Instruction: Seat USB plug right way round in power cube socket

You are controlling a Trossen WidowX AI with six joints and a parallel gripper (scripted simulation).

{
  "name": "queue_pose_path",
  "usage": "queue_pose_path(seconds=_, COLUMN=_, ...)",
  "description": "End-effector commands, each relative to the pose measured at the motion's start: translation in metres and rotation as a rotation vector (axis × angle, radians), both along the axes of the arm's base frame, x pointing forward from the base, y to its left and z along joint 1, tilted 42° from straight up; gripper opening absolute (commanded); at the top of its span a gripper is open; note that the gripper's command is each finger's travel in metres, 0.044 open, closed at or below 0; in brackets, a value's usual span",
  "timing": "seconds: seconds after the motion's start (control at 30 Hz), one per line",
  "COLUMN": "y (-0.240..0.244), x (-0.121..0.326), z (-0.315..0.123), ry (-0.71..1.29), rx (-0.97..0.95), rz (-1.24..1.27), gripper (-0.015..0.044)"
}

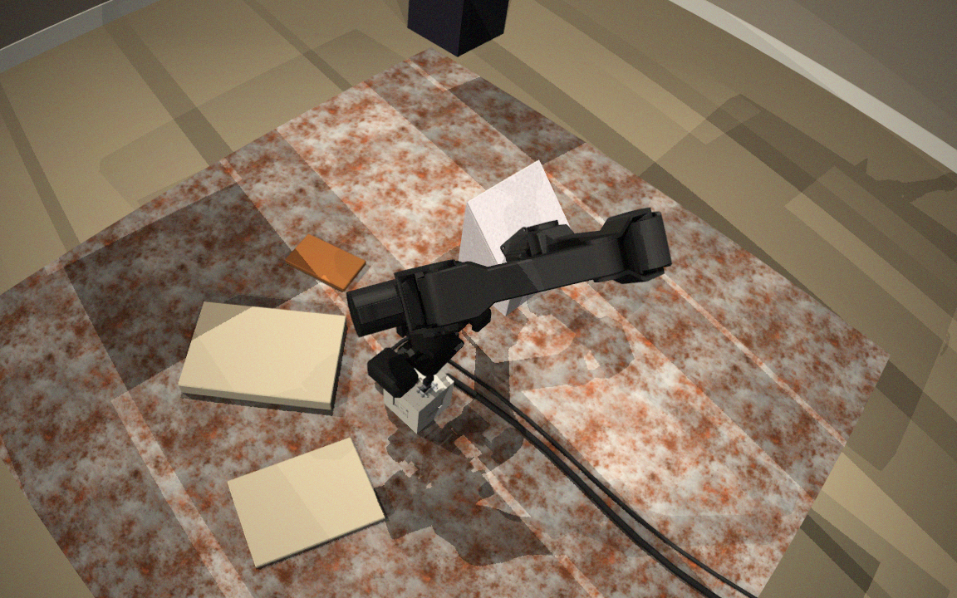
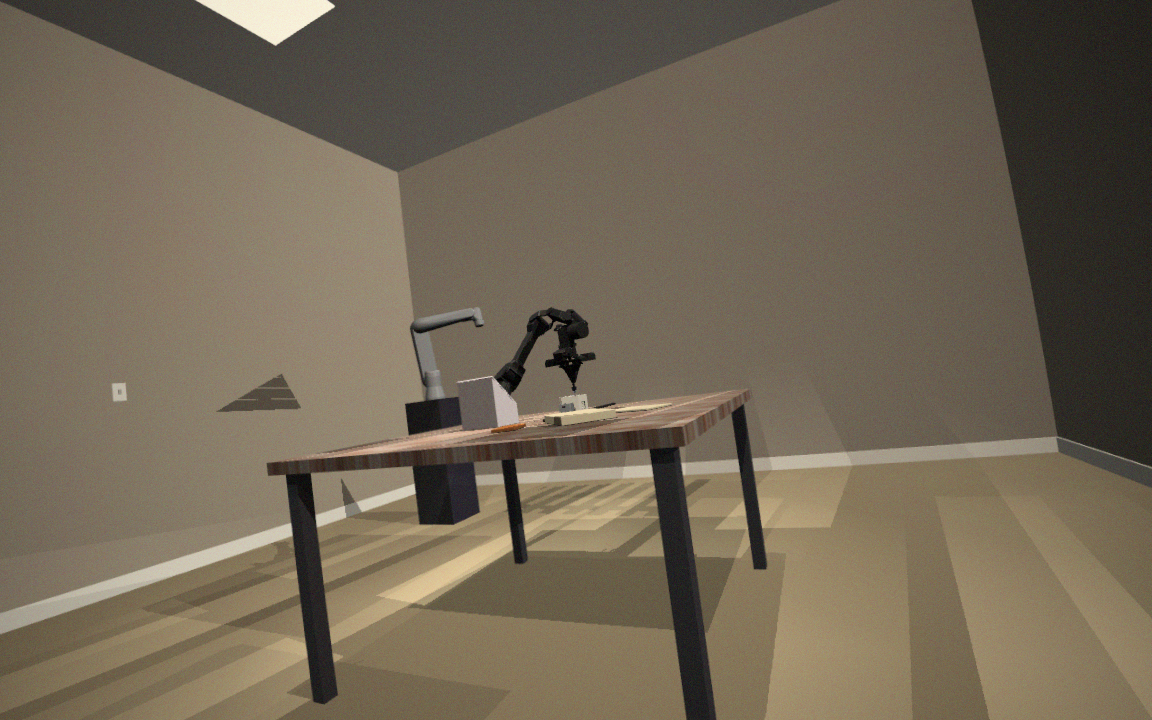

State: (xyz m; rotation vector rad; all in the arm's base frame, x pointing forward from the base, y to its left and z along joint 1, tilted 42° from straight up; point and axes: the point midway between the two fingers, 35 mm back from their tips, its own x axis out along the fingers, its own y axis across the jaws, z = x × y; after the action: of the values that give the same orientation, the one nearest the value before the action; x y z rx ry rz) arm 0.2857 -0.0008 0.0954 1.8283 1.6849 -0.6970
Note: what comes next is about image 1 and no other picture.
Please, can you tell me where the orange flat rectangular block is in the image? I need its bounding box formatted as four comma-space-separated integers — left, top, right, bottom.
286, 234, 366, 292

